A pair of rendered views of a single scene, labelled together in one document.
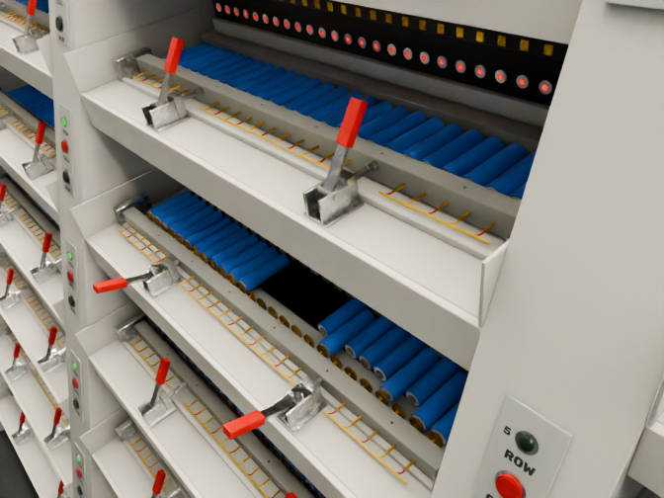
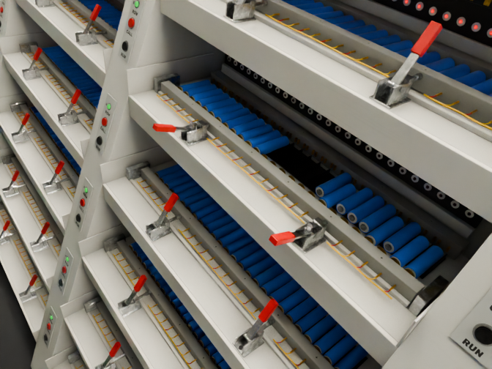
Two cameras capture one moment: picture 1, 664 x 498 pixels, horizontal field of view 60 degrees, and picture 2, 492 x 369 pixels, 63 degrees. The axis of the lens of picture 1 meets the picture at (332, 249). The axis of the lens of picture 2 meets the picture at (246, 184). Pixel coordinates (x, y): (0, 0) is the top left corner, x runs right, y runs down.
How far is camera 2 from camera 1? 0.20 m
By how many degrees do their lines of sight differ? 7
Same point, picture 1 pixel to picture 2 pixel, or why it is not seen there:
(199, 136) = (267, 33)
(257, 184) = (325, 72)
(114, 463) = (99, 266)
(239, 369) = (259, 205)
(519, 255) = not seen: outside the picture
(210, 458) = (198, 270)
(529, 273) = not seen: outside the picture
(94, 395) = (97, 214)
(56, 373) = (56, 195)
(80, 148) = (147, 26)
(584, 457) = not seen: outside the picture
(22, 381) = (14, 199)
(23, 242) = (48, 94)
